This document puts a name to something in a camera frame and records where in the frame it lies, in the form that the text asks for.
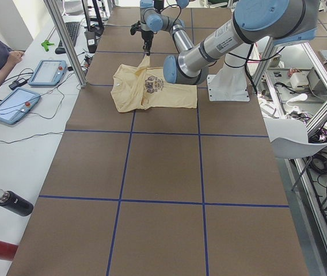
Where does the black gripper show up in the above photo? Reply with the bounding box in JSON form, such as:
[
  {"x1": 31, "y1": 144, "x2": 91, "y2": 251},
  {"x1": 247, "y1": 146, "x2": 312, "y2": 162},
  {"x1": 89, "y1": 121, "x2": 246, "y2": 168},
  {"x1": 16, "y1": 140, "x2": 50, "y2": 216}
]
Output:
[{"x1": 130, "y1": 21, "x2": 154, "y2": 56}]

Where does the cream long-sleeve printed shirt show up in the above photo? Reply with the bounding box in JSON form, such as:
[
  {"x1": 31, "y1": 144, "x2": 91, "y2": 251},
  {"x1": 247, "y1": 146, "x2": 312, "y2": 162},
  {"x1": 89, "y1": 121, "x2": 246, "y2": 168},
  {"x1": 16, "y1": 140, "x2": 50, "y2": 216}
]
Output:
[{"x1": 111, "y1": 56, "x2": 197, "y2": 113}]

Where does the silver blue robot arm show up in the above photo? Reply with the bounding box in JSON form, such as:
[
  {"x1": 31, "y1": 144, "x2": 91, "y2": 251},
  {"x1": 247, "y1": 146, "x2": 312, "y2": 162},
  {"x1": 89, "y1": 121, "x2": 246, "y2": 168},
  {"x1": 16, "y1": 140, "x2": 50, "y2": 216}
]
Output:
[
  {"x1": 163, "y1": 0, "x2": 320, "y2": 85},
  {"x1": 130, "y1": 0, "x2": 194, "y2": 56}
]

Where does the black keyboard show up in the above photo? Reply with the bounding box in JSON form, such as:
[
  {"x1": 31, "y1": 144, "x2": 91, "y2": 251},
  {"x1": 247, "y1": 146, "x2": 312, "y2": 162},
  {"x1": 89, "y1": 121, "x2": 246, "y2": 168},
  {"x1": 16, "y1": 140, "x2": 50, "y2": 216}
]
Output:
[{"x1": 65, "y1": 22, "x2": 80, "y2": 46}]

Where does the black computer mouse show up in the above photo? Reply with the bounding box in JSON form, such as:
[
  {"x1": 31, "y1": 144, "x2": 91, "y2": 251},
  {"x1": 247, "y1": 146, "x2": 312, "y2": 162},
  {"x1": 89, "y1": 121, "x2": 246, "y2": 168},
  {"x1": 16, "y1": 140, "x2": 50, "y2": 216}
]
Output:
[{"x1": 55, "y1": 47, "x2": 66, "y2": 55}]

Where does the far blue teach pendant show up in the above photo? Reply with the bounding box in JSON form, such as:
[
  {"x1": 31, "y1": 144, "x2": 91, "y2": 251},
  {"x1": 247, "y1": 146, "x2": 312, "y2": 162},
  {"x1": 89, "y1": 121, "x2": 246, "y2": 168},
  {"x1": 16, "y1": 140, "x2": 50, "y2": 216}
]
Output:
[{"x1": 28, "y1": 60, "x2": 67, "y2": 87}]

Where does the blue teach pendant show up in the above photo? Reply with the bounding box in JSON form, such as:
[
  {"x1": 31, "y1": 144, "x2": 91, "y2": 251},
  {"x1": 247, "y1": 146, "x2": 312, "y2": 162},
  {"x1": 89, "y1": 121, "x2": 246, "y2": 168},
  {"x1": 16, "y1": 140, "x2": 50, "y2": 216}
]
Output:
[
  {"x1": 28, "y1": 60, "x2": 67, "y2": 87},
  {"x1": 0, "y1": 87, "x2": 41, "y2": 125}
]

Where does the green plastic tool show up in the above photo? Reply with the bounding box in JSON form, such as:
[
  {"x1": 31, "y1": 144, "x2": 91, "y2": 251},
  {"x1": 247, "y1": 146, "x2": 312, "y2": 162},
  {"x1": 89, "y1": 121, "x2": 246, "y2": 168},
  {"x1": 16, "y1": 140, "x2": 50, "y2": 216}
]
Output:
[{"x1": 41, "y1": 40, "x2": 55, "y2": 52}]

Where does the near blue teach pendant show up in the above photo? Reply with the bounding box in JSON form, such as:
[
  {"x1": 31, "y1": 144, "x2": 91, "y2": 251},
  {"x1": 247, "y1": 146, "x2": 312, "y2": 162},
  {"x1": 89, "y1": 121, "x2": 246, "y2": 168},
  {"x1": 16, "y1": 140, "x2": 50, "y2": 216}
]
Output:
[{"x1": 0, "y1": 87, "x2": 41, "y2": 125}]

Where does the white curved plastic sheet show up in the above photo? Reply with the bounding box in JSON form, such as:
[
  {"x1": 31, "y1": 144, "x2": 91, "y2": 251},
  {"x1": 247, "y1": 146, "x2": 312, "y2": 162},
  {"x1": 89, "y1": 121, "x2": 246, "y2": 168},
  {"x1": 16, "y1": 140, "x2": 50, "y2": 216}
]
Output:
[{"x1": 264, "y1": 118, "x2": 327, "y2": 159}]

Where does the black water bottle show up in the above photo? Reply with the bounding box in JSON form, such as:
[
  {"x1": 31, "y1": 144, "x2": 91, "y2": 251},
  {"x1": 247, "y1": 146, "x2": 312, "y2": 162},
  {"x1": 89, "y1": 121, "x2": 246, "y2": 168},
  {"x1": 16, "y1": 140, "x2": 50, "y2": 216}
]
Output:
[{"x1": 0, "y1": 189, "x2": 33, "y2": 216}]

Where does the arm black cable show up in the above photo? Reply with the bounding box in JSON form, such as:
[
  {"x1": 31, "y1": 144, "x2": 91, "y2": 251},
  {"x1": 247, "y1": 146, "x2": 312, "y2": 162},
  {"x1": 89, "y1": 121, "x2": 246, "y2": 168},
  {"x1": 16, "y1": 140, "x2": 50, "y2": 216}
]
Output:
[
  {"x1": 226, "y1": 40, "x2": 285, "y2": 87},
  {"x1": 160, "y1": 3, "x2": 186, "y2": 31}
]

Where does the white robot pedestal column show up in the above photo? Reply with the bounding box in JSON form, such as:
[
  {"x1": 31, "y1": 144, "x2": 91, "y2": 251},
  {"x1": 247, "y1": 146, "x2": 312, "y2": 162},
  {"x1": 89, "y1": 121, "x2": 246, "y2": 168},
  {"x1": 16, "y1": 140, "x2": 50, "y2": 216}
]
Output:
[{"x1": 207, "y1": 44, "x2": 260, "y2": 102}]

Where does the aluminium frame post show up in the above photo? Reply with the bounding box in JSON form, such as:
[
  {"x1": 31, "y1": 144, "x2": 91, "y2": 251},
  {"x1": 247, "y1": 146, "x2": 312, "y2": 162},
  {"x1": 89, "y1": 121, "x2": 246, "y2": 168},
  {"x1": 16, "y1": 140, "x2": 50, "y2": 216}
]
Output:
[{"x1": 44, "y1": 0, "x2": 86, "y2": 88}]

